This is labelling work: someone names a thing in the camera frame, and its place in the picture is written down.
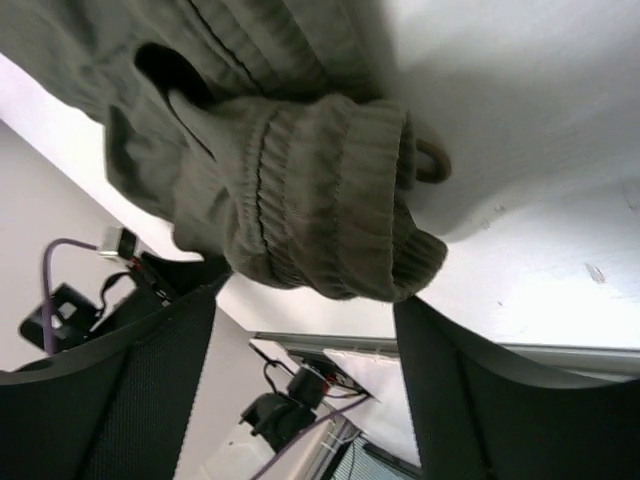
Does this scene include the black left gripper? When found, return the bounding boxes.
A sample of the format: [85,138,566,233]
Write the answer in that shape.
[51,252,200,353]

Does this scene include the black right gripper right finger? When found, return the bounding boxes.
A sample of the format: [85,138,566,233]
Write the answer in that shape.
[393,297,639,479]

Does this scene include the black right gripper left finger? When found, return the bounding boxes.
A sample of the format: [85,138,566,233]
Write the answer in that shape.
[1,257,231,479]

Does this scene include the olive green shorts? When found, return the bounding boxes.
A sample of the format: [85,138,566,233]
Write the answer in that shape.
[1,1,447,302]

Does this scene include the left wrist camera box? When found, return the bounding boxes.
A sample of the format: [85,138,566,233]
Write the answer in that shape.
[97,227,138,261]

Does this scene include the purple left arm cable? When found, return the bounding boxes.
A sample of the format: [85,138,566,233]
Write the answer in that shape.
[39,238,101,356]

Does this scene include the aluminium left side rail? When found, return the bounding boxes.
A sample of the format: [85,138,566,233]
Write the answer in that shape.
[199,414,421,480]

